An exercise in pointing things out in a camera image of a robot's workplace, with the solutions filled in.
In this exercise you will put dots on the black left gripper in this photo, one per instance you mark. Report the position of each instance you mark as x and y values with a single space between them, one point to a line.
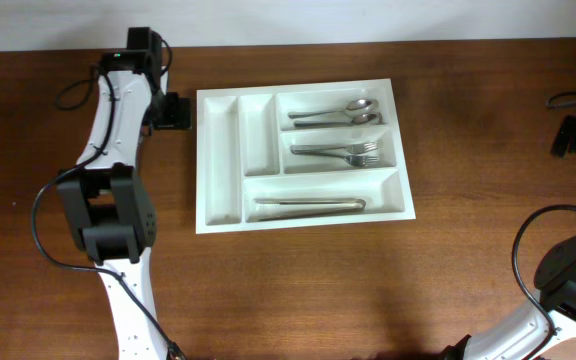
180 116

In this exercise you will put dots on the large steel spoon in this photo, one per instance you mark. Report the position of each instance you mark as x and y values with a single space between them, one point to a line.
352 109
364 119

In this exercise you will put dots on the steel fork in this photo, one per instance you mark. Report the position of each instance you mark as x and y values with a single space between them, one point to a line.
354 149
352 160

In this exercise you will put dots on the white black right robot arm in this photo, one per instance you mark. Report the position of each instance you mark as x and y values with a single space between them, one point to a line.
546 319

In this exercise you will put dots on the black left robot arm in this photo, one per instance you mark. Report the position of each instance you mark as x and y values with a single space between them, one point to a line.
109 213

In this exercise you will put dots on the white plastic cutlery tray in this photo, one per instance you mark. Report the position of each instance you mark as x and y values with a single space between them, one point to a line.
299 155

